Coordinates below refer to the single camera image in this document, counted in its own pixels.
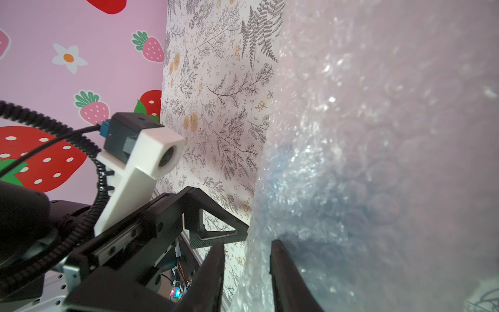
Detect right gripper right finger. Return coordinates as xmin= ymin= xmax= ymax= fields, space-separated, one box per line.
xmin=270 ymin=240 xmax=323 ymax=312

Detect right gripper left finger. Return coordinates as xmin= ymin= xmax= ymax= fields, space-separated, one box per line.
xmin=173 ymin=243 xmax=225 ymax=312

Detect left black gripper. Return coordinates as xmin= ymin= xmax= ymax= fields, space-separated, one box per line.
xmin=62 ymin=187 xmax=249 ymax=311

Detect clear bubble wrap sheet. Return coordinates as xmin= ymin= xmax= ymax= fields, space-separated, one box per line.
xmin=230 ymin=1 xmax=498 ymax=311

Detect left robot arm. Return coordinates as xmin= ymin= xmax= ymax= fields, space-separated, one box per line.
xmin=1 ymin=182 xmax=248 ymax=311

